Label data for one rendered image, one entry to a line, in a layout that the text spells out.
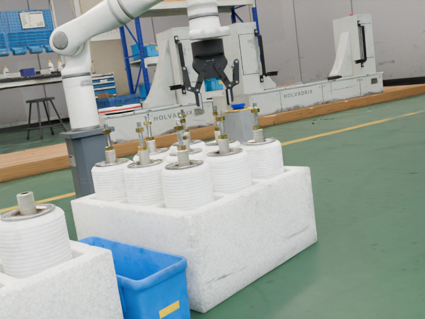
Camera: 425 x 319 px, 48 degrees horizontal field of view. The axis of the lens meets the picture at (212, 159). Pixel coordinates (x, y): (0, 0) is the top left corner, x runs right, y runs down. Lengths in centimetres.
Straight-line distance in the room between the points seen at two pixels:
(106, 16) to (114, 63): 610
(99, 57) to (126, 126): 438
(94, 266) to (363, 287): 48
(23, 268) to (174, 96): 292
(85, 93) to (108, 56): 601
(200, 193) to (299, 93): 316
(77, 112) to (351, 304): 105
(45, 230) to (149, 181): 32
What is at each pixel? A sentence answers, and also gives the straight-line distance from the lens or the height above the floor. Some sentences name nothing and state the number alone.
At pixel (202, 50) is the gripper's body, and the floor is 47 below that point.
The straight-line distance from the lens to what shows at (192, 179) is 87.
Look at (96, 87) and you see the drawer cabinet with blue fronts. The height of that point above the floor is 52.
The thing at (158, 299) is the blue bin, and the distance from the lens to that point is 79.
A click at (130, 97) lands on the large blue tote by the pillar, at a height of 33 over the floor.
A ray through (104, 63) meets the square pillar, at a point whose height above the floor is 87.
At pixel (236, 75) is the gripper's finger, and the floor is 41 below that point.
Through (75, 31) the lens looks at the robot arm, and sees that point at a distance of 156.
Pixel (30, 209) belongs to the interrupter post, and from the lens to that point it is 73.
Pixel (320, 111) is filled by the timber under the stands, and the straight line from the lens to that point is 404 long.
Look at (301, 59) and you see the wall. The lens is 809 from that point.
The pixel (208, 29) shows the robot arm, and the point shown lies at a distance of 109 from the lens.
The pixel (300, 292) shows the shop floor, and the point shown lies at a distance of 93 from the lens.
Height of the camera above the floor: 40
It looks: 9 degrees down
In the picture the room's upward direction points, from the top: 8 degrees counter-clockwise
